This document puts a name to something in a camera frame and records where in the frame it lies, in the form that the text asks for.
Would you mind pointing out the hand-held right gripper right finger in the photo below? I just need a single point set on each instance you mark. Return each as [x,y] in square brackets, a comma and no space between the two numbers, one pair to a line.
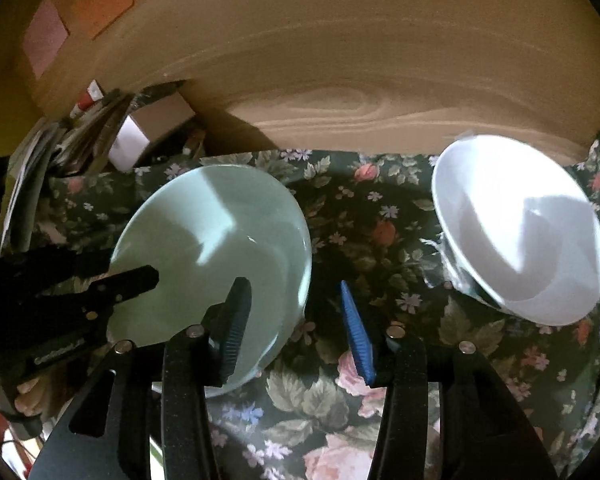
[357,335]

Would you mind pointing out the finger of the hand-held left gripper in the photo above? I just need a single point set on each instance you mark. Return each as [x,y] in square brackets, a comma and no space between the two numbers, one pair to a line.
[65,265]
[125,282]

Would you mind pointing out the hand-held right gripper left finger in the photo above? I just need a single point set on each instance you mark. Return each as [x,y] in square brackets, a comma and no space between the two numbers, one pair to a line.
[234,330]

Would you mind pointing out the pale green plate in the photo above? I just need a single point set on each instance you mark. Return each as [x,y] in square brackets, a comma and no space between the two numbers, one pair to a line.
[205,240]

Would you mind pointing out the large white plate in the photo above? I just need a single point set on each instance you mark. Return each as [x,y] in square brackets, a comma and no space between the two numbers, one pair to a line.
[505,200]

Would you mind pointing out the person's left hand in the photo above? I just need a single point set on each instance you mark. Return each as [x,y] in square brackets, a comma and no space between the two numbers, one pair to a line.
[30,395]

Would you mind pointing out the clear glass plate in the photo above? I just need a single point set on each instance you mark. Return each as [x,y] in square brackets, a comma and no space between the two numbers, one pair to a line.
[452,280]

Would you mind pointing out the stack of white papers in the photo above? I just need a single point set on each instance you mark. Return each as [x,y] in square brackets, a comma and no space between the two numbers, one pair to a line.
[55,150]

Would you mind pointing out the dark floral tablecloth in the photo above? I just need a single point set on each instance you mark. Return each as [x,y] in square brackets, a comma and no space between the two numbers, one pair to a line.
[380,195]

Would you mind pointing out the white cardboard box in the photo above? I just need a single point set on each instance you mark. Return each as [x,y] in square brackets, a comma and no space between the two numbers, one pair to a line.
[150,125]

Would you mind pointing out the small red object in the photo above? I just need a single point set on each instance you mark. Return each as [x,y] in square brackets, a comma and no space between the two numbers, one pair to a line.
[82,105]

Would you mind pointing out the small pale paper slip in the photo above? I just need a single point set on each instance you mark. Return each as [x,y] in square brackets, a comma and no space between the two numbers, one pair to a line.
[94,91]

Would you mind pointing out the pink paper note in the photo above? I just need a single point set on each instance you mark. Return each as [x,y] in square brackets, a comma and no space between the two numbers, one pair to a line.
[45,35]

